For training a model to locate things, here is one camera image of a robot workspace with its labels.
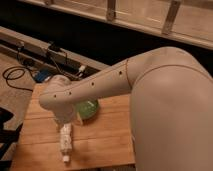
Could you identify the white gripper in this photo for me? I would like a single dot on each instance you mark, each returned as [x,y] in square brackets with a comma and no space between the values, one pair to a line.
[66,115]

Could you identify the green ceramic bowl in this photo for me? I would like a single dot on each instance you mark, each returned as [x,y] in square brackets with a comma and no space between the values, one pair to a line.
[87,109]

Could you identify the metal floor rail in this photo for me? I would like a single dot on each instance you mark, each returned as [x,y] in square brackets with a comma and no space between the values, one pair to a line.
[41,48]

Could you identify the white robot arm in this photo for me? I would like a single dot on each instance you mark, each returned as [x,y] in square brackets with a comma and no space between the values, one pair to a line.
[171,106]

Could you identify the white plastic bottle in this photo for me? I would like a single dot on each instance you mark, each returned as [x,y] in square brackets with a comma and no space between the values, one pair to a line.
[66,142]

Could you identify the black object at left edge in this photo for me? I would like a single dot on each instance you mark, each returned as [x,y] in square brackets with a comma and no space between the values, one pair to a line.
[8,138]

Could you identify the blue box on floor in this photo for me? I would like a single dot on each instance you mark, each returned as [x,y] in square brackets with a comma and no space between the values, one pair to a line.
[41,75]

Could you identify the window frame ledge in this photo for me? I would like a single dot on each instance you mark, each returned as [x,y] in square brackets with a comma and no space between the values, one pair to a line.
[187,21]

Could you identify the wooden table board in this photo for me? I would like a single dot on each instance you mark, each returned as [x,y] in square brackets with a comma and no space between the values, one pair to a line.
[103,141]

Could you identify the black device on rail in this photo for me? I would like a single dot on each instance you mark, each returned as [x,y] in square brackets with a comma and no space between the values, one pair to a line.
[53,47]

